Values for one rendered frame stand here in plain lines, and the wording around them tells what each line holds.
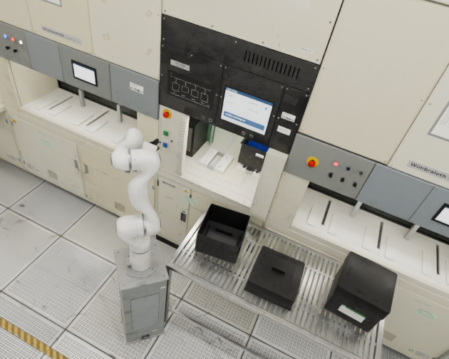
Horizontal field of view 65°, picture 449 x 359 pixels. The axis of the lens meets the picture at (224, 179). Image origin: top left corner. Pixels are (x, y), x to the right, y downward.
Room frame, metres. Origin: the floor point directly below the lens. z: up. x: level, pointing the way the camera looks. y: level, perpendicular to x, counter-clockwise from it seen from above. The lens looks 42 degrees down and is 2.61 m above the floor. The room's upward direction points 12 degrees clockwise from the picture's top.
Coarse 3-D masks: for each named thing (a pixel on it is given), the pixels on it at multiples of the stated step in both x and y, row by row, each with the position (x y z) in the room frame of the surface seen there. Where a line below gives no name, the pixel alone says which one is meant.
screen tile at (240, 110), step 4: (228, 96) 1.77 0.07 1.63; (232, 96) 1.76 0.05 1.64; (236, 96) 1.76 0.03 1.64; (232, 100) 1.76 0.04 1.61; (236, 100) 1.76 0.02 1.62; (240, 100) 1.75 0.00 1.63; (228, 104) 1.77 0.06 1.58; (240, 104) 1.75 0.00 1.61; (244, 104) 1.74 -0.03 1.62; (224, 108) 1.77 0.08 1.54; (228, 108) 1.77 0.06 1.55; (232, 108) 1.76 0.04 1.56; (236, 108) 1.75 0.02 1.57; (240, 108) 1.75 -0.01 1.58; (244, 108) 1.74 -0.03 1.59; (236, 112) 1.75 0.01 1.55; (240, 112) 1.75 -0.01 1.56
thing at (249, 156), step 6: (246, 138) 2.13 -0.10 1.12; (246, 144) 2.14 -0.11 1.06; (240, 150) 2.06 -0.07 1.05; (246, 150) 2.05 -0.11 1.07; (252, 150) 2.03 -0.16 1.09; (258, 150) 2.02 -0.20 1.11; (240, 156) 2.06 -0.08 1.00; (246, 156) 2.04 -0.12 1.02; (252, 156) 2.03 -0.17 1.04; (258, 156) 2.02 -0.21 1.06; (264, 156) 2.01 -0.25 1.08; (240, 162) 2.05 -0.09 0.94; (246, 162) 2.04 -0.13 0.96; (252, 162) 2.03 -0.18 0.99; (258, 162) 2.02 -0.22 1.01; (258, 168) 2.01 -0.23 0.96
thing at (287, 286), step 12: (264, 252) 1.34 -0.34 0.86; (276, 252) 1.36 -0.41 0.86; (264, 264) 1.25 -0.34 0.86; (276, 264) 1.27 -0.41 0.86; (288, 264) 1.28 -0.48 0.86; (300, 264) 1.30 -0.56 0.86; (252, 276) 1.15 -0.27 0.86; (264, 276) 1.17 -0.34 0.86; (276, 276) 1.18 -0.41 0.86; (288, 276) 1.20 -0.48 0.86; (300, 276) 1.22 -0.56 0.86; (252, 288) 1.11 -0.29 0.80; (264, 288) 1.09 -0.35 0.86; (276, 288) 1.10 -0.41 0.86; (288, 288) 1.12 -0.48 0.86; (276, 300) 1.07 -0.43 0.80; (288, 300) 1.06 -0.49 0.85
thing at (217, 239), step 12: (216, 216) 1.58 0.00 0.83; (228, 216) 1.57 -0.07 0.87; (240, 216) 1.56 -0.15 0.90; (204, 228) 1.50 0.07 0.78; (216, 228) 1.51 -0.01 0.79; (228, 228) 1.55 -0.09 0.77; (240, 228) 1.55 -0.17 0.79; (204, 240) 1.31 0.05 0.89; (216, 240) 1.30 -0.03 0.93; (228, 240) 1.45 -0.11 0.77; (240, 240) 1.47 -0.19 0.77; (204, 252) 1.31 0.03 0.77; (216, 252) 1.30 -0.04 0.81; (228, 252) 1.29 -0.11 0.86
